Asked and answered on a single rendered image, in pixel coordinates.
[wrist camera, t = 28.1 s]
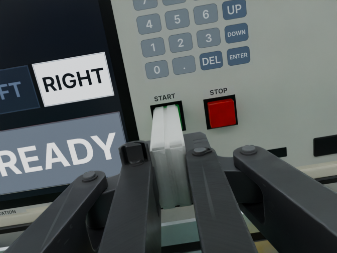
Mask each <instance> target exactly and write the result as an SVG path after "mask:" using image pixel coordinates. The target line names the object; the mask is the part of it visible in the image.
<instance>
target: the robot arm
mask: <svg viewBox="0 0 337 253"><path fill-rule="evenodd" d="M118 150H119V155H120V159H121V163H122V167H121V171H120V173H119V174H117V175H115V176H112V177H108V178H106V175H105V173H104V172H103V171H89V172H85V173H84V174H82V175H80V176H79V177H77V178H76V179H75V180H74V181H73V182H72V183H71V184H70V185H69V186H68V187H67V188H66V189H65V190H64V191H63V192H62V193H61V194H60V195H59V196H58V197H57V198H56V199H55V200H54V201H53V202H52V204H51V205H50V206H49V207H48V208H47V209H46V210H45V211H44V212H43V213H42V214H41V215H40V216H39V217H38V218H37V219H36V220H35V221H34V222H33V223H32V224H31V225H30V226H29V227H28V228H27V229H26V230H25V231H24V232H23V233H22V234H21V235H20V236H19V237H18V238H17V239H16V240H15V241H14V242H13V243H12V244H11V245H10V246H9V247H8V248H7V249H6V250H5V251H4V252H3V253H161V209H160V208H163V209H164V210H165V209H172V208H175V206H177V205H180V207H185V206H191V205H192V203H193V205H194V211H195V217H196V222H197V228H198V234H199V239H200V245H201V251H202V253H258V250H257V248H256V246H255V243H254V241H253V238H252V236H251V234H250V231H249V229H248V227H247V224H246V222H245V220H244V217H243V215H242V213H241V212H243V214H244V215H245V216H246V217H247V218H248V219H249V220H250V221H251V222H252V224H253V225H254V226H255V227H256V228H257V229H258V230H259V231H260V232H261V233H262V235H263V236H264V237H265V238H266V239H267V240H268V241H269V242H270V243H271V244H272V246H273V247H274V248H275V249H276V250H277V251H278V252H279V253H337V193H336V192H334V191H332V190H331V189H329V188H328V187H326V186H324V185H323V184H321V183H320V182H318V181H316V180H315V179H313V178H311V177H310V176H308V175H307V174H305V173H303V172H302V171H300V170H298V169H297V168H295V167H293V166H292V165H290V164H289V163H287V162H285V161H284V160H282V159H280V158H279V157H277V156H275V155H274V154H272V153H270V152H269V151H267V150H266V149H264V148H262V147H259V146H254V145H245V146H242V147H239V148H237V149H235V150H234V151H233V157H221V156H217V154H216V151H215V150H214V149H213V148H211V147H210V144H209V142H208V139H207V137H206V134H204V133H202V132H196V133H189V134H183V132H182V127H181V122H180V117H179V112H178V107H177V106H175V104H174V105H168V106H167V107H166V108H164V107H163V106H162V107H156V108H155V109H154V110H153V120H152V131H151V140H150V141H140V140H139V141H132V142H128V143H125V144H123V145H121V146H120V147H119V148H118Z"/></svg>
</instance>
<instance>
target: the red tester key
mask: <svg viewBox="0 0 337 253"><path fill-rule="evenodd" d="M207 106H208V114H209V121H210V126H211V128H217V127H223V126H227V125H233V124H236V118H235V108H234V101H233V99H224V100H218V101H212V102H208V103H207Z"/></svg>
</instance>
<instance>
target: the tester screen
mask: <svg viewBox="0 0 337 253"><path fill-rule="evenodd" d="M101 52H105V56H106V61H107V65H108V70H109V74H110V78H111V83H112V87H113V92H114V95H113V96H107V97H101V98H95V99H89V100H83V101H77V102H71V103H65V104H58V105H52V106H46V107H40V108H34V109H28V110H22V111H16V112H10V113H4V114H0V131H5V130H11V129H17V128H23V127H29V126H33V125H39V124H45V123H51V122H58V121H64V120H70V119H76V118H82V117H88V116H94V115H100V114H106V113H112V112H118V111H119V112H120V117H121V121H122V126H123V130H124V135H125V139H126V143H128V142H129V140H128V136H127V131H126V127H125V122H124V117H123V113H122V108H121V104H120V99H119V95H118V90H117V85H116V81H115V76H114V72H113V67H112V63H111V58H110V53H109V49H108V44H107V40H106V35H105V31H104V26H103V21H102V16H101V12H100V7H99V3H98V0H0V70H1V69H7V68H13V67H19V66H25V65H30V64H36V63H42V62H48V61H54V60H60V59H66V58H71V57H77V56H83V55H89V54H95V53H101ZM69 185H70V184H67V185H61V186H54V187H48V188H42V189H35V190H29V191H23V192H16V193H10V194H4V195H0V201H6V200H12V199H19V198H25V197H32V196H38V195H44V194H51V193H57V192H63V191H64V190H65V189H66V188H67V187H68V186H69Z"/></svg>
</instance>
